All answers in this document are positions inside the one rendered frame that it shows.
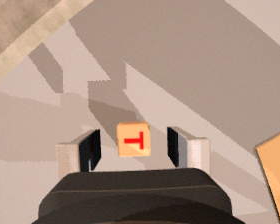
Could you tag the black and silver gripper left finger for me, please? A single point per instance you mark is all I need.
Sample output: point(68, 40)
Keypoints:
point(80, 155)

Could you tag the orange square mat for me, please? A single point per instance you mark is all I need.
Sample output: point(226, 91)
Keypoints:
point(269, 157)

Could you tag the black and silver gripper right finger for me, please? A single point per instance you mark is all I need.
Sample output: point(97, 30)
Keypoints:
point(188, 151)

